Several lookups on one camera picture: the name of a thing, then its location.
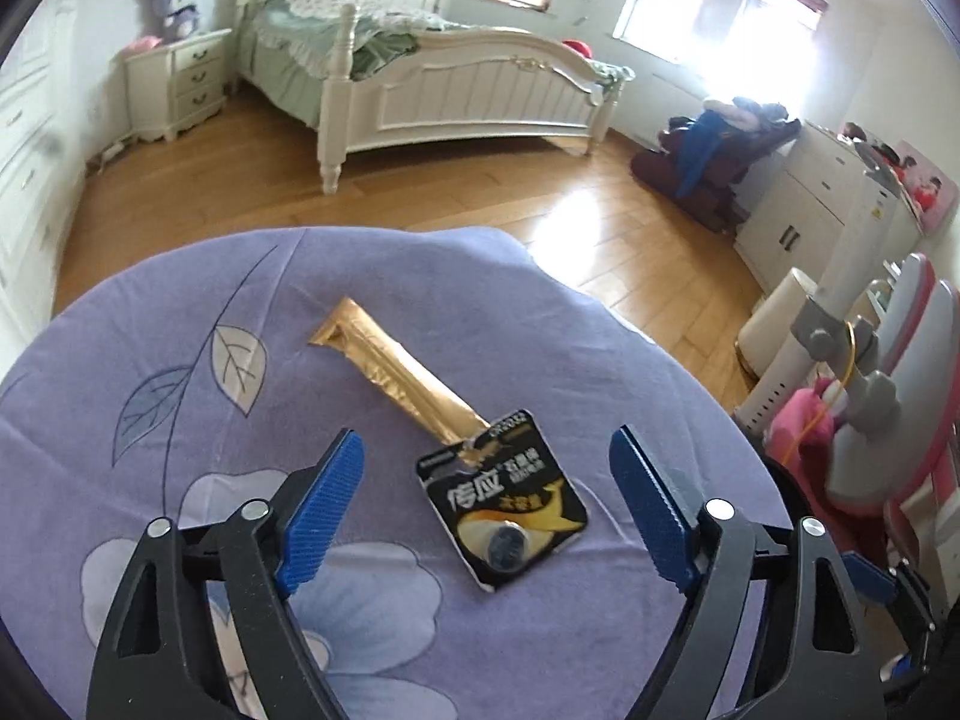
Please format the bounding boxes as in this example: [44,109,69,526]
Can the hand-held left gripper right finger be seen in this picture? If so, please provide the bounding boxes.
[611,426,886,720]

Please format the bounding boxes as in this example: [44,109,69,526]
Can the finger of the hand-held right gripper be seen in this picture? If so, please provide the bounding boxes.
[840,549,947,653]
[883,649,960,720]

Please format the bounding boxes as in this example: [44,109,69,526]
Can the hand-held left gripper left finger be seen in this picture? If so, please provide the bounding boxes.
[84,429,366,720]

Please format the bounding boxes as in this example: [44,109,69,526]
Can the black battery card pack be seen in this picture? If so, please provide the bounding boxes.
[416,409,590,595]

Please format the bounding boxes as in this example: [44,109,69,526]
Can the gold sachet packet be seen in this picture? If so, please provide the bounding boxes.
[307,297,493,452]

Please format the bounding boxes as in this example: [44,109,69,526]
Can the purple floral cloth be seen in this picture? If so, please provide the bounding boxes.
[0,225,797,720]

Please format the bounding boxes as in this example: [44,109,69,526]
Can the pink grey desk chair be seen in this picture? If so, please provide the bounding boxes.
[780,251,960,575]

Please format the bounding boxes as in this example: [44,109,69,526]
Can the white round floor bin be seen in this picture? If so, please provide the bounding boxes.
[737,270,820,385]

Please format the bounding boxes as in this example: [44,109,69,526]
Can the white standing fan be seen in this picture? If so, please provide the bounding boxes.
[731,172,913,437]

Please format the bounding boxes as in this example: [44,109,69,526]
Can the white dresser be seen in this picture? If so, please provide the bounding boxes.
[735,120,925,295]

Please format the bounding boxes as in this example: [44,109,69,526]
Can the dark massage chair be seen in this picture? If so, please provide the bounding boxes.
[630,96,802,235]

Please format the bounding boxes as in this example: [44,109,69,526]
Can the pink photo poster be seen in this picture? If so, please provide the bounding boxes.
[892,139,960,235]

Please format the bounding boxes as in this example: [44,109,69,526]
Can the white wooden bed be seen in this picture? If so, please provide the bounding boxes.
[236,0,636,196]

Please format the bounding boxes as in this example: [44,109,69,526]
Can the white nightstand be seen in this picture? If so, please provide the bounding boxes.
[124,28,233,143]

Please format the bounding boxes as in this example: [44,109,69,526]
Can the white wardrobe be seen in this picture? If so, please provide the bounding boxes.
[0,0,100,316]

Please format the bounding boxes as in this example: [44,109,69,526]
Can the purple plush toy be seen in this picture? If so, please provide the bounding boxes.
[150,0,205,38]

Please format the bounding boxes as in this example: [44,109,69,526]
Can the yellow cable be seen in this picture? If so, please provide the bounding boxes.
[780,322,860,466]

